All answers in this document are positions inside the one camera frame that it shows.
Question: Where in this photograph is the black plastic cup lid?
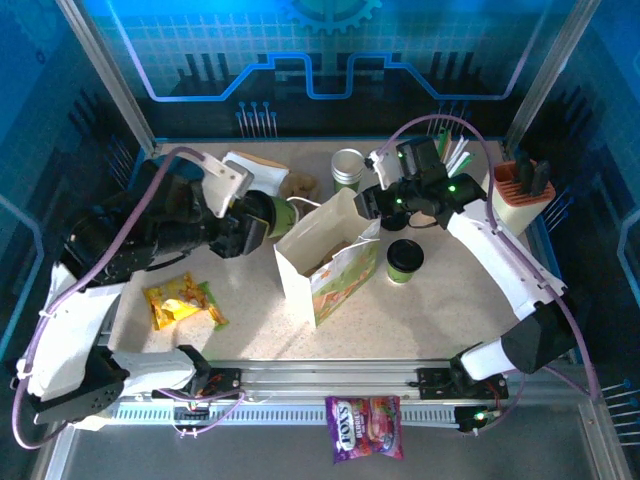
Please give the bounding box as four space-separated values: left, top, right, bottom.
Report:
386 238 425 271
254 192 279 236

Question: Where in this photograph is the stack of green paper cups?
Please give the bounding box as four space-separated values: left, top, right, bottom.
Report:
330 148 366 194

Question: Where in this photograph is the green paper coffee cup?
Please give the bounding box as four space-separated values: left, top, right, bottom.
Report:
254 192 304 240
386 238 425 285

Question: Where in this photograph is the floral paper gift bag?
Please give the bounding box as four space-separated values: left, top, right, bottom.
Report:
273 187 382 329

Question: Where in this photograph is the flat white paper bag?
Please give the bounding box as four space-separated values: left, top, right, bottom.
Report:
222 151 290 197

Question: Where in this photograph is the white wrapped straw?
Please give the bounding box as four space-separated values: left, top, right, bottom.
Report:
447 135 471 174

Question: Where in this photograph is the yellow snack packet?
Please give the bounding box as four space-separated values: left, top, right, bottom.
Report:
142 272 204 332

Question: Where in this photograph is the beige holder with orange top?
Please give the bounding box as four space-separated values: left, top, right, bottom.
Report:
487 159 557 237

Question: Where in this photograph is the small controller board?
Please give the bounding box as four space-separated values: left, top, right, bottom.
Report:
172 394 211 419
457 405 504 434

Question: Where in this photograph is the purple Fox's candy bag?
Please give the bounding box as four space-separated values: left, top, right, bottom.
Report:
324 394 405 465

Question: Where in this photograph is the black handle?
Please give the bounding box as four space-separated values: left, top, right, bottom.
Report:
514 149 535 194
530 159 553 197

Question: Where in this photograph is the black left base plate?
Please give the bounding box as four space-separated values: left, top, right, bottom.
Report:
151 368 245 401

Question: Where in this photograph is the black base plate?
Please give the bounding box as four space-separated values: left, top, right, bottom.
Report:
416 367 510 401
151 368 245 401

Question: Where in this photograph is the aluminium frame post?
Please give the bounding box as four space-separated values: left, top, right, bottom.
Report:
53 0 160 154
502 0 587 151

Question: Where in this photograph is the white slotted cable duct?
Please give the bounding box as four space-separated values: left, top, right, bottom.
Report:
107 402 461 429

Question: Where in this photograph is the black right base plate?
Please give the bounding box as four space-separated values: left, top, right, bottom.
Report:
416 367 510 401

